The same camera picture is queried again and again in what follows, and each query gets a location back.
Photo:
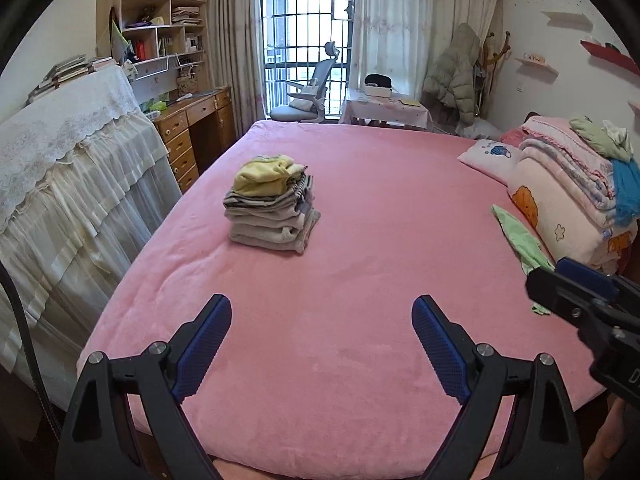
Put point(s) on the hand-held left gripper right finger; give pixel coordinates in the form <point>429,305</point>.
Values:
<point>440,345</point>

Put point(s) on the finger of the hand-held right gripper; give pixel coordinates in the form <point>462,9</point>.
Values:
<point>555,295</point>
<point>585,275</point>

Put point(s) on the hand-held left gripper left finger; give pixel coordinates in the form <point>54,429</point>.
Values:
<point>205,345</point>

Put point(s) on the light green garment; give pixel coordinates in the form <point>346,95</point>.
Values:
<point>522,240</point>

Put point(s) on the person's right forearm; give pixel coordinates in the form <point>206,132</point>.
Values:
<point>600,445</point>

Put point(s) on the stack of folded clothes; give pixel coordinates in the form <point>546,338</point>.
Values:
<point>270,225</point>

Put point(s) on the pink cartoon print quilt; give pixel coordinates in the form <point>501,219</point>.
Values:
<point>560,215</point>

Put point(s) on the blue fluffy cloth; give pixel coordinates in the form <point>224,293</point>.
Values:
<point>627,190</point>

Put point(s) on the folded pink blankets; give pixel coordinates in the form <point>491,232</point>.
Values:
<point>560,150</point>

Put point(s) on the pink bed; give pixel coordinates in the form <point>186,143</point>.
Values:
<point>375,235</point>

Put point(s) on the grey-green cloth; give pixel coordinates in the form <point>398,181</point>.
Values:
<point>592,137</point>

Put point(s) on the pink printed pillow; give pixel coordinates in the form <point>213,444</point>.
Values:
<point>487,157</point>

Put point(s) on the red cushion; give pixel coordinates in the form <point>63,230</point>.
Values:
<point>512,137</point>

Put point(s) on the white lace furniture cover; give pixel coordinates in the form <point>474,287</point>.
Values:
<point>75,185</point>

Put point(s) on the wooden desk with drawers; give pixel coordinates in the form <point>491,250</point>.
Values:
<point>200,120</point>

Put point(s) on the wooden coat rack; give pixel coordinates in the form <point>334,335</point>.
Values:
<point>495,60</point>

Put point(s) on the beige puffer jacket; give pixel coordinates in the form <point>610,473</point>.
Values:
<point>455,75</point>

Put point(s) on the small table with tablecloth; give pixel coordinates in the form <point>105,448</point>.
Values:
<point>385,110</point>

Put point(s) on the white box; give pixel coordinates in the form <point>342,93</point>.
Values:
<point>379,91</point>

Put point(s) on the black pouch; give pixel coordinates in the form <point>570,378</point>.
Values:
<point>378,79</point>

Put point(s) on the grey office chair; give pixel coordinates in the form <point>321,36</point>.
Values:
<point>320,72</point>

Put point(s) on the stack of books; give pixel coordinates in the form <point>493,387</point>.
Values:
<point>70,72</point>

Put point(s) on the beige floral curtain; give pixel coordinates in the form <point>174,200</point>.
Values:
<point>232,40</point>

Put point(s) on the white sheer curtain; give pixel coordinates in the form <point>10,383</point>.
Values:
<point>415,20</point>

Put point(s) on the wooden bookshelf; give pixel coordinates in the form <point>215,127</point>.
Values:
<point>165,20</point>

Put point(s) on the black window grille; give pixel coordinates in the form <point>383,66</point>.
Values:
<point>305,15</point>

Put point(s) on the pink wall shelf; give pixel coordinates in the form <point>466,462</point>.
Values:
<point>536,64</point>

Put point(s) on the red wall shelf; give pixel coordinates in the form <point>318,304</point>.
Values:
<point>612,57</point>

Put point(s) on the white wall shelf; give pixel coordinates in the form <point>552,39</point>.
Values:
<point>567,19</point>

